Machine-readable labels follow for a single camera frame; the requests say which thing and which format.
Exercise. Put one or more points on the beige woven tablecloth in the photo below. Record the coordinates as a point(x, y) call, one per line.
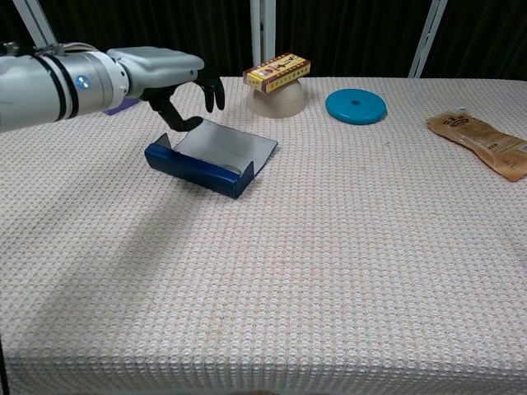
point(309, 267)

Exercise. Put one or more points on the blue glasses case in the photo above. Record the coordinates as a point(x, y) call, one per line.
point(206, 160)

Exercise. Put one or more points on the beige upturned bowl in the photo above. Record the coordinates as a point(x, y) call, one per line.
point(280, 103)

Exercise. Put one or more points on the teal round disc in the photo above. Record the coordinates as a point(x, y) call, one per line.
point(356, 108)

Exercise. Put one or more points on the yellow red cardboard box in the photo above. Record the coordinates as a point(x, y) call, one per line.
point(276, 72)

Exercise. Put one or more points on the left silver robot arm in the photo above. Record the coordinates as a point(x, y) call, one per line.
point(41, 90)

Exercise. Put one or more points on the dark partition panel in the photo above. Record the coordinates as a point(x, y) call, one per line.
point(350, 33)
point(486, 37)
point(144, 22)
point(10, 20)

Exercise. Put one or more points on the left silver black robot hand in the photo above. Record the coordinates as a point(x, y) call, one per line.
point(156, 68)

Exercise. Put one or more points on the brown snack packet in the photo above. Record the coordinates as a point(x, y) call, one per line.
point(481, 142)

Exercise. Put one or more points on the white partition post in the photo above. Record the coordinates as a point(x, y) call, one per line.
point(35, 20)
point(428, 37)
point(262, 29)

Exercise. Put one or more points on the purple foam cube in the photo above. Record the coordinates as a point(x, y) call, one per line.
point(119, 106)

